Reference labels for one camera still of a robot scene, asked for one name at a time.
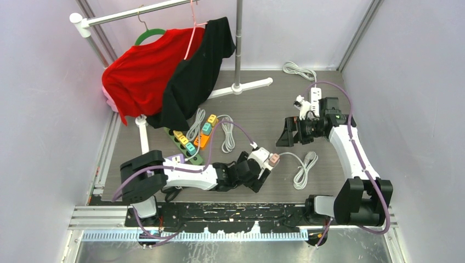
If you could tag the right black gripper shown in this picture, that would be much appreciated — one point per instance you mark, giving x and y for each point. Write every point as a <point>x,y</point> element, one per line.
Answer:
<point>286,139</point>

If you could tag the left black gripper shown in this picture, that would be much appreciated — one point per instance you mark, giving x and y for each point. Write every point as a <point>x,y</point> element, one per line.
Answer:
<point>256,185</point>

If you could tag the pink plug adapter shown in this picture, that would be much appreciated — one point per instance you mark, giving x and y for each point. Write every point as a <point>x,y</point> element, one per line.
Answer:
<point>273,160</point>

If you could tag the short white power strip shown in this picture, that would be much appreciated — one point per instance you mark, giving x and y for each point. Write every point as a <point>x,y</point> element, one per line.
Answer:
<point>300,179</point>

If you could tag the long white power strip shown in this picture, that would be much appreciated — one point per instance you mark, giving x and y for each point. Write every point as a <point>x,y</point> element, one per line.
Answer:
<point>310,75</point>

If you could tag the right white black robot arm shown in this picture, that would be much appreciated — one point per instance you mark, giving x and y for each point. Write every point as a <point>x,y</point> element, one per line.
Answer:
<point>364,197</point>

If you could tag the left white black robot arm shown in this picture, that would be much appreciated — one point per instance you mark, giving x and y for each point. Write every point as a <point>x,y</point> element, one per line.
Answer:
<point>142,177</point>

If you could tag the teal plug on orange strip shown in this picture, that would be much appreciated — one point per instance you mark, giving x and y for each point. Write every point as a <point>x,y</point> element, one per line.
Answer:
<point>206,129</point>

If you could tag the yellow plug on orange strip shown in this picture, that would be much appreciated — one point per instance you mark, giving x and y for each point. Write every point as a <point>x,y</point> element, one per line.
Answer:
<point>212,120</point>

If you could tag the teal plug on green strip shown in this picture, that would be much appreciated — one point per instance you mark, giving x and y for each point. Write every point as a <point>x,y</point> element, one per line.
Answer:
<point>190,149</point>

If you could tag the yellow plug on green strip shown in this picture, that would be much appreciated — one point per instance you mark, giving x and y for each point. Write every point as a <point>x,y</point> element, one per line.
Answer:
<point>178,134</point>

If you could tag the dark green power strip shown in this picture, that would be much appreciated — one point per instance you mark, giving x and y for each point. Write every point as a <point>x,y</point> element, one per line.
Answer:
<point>195,160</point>

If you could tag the orange power strip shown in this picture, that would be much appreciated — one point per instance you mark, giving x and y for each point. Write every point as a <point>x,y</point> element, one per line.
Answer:
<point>194,134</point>

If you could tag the purple power strip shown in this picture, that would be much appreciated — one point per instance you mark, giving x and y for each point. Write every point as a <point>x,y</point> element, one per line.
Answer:
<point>178,158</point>

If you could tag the black t-shirt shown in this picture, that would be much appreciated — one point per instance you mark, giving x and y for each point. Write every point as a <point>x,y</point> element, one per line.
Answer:
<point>194,78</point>

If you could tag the pink clothes hanger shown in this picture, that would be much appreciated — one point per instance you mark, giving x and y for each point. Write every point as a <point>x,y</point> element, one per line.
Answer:
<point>194,27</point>

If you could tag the red t-shirt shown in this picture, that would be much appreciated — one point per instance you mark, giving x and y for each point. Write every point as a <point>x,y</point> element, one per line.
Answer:
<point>137,79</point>

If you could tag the green clothes hanger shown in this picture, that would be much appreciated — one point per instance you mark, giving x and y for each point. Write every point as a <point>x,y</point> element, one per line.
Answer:
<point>149,32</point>

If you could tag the white metal clothes rack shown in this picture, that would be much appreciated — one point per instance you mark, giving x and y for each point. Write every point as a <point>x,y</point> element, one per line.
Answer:
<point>84,25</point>

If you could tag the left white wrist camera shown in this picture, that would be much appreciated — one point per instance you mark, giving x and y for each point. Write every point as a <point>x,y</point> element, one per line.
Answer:
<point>261,156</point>

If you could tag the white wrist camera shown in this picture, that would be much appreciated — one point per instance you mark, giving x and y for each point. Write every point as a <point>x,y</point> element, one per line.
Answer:
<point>261,156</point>
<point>305,107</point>

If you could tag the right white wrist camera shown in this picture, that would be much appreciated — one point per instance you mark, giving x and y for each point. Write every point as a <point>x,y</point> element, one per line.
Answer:
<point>305,107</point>

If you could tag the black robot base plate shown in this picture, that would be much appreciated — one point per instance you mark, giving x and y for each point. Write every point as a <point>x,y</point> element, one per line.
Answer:
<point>234,222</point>

